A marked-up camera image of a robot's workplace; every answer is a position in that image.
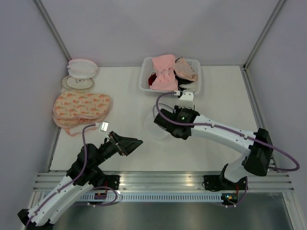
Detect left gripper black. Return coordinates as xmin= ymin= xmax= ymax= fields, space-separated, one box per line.
xmin=92 ymin=131 xmax=143 ymax=167

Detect white mesh laundry bag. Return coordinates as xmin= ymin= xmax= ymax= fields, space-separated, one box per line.
xmin=143 ymin=104 xmax=171 ymax=141

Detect peach beige bra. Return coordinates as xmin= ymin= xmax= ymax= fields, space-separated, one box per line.
xmin=173 ymin=57 xmax=198 ymax=82

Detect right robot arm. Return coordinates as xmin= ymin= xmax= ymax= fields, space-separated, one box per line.
xmin=154 ymin=106 xmax=273 ymax=189

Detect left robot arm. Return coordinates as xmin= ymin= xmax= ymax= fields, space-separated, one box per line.
xmin=18 ymin=132 xmax=143 ymax=230

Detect white bra in basket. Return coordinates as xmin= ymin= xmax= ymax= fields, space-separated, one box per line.
xmin=178 ymin=81 xmax=198 ymax=92

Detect black bra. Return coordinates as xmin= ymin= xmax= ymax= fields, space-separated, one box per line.
xmin=177 ymin=79 xmax=195 ymax=91

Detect pink bra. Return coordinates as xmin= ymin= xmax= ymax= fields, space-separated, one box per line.
xmin=152 ymin=54 xmax=178 ymax=91

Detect dark red bra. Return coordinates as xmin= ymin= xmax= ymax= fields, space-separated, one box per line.
xmin=148 ymin=73 xmax=157 ymax=90

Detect white pink-edged flat bag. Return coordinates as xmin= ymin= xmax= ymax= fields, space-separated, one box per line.
xmin=64 ymin=122 xmax=101 ymax=137

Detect beige round laundry bag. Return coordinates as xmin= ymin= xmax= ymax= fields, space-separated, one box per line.
xmin=62 ymin=76 xmax=94 ymax=91

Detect white pink-trimmed laundry bags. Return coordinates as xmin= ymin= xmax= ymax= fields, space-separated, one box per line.
xmin=67 ymin=58 xmax=98 ymax=79

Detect white plastic basket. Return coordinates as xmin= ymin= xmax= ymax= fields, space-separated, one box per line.
xmin=139 ymin=54 xmax=202 ymax=96

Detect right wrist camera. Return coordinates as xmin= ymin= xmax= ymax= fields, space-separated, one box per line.
xmin=176 ymin=90 xmax=195 ymax=110

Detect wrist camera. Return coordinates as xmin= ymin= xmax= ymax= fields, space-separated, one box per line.
xmin=176 ymin=90 xmax=195 ymax=110
xmin=99 ymin=121 xmax=109 ymax=133

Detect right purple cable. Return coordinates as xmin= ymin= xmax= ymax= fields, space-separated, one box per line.
xmin=155 ymin=90 xmax=300 ymax=208

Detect purple cable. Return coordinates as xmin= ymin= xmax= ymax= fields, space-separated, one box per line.
xmin=155 ymin=90 xmax=300 ymax=208
xmin=25 ymin=122 xmax=118 ymax=227

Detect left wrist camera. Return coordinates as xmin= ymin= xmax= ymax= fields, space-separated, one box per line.
xmin=99 ymin=121 xmax=109 ymax=133

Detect aluminium front rail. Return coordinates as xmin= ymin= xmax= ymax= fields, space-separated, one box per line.
xmin=34 ymin=171 xmax=294 ymax=193

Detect aluminium rail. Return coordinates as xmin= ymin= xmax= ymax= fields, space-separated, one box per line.
xmin=241 ymin=66 xmax=280 ymax=173
xmin=34 ymin=171 xmax=294 ymax=193

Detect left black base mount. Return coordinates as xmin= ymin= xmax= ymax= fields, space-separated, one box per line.
xmin=95 ymin=175 xmax=120 ymax=190

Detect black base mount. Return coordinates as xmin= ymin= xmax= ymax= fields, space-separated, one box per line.
xmin=203 ymin=175 xmax=232 ymax=192
xmin=95 ymin=175 xmax=120 ymax=190

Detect white slotted cable duct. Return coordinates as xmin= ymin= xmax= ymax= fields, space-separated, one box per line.
xmin=78 ymin=193 xmax=223 ymax=203

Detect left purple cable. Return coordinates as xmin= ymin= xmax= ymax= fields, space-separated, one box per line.
xmin=25 ymin=122 xmax=118 ymax=227

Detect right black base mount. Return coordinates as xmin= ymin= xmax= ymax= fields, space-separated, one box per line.
xmin=203 ymin=175 xmax=232 ymax=192

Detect right side aluminium rail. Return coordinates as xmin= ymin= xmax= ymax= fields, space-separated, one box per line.
xmin=241 ymin=66 xmax=280 ymax=173

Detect right aluminium frame post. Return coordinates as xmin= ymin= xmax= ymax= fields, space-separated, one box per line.
xmin=242 ymin=0 xmax=288 ymax=71

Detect aluminium frame post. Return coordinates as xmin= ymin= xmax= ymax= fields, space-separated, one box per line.
xmin=33 ymin=0 xmax=71 ymax=61
xmin=242 ymin=0 xmax=288 ymax=71

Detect left aluminium frame post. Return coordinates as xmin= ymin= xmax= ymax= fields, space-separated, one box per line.
xmin=33 ymin=0 xmax=71 ymax=61

